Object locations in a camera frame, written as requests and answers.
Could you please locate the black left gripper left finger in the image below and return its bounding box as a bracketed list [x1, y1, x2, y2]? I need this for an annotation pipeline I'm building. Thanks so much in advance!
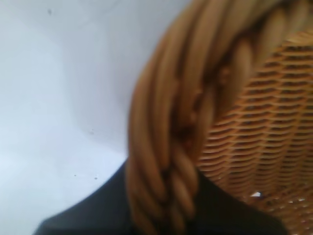
[36, 159, 134, 235]

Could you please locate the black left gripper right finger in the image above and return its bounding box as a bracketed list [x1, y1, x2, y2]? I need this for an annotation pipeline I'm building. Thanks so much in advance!
[193, 172, 287, 235]

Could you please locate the brown woven wicker basket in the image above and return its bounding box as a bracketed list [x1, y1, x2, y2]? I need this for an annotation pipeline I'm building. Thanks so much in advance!
[124, 0, 313, 235]

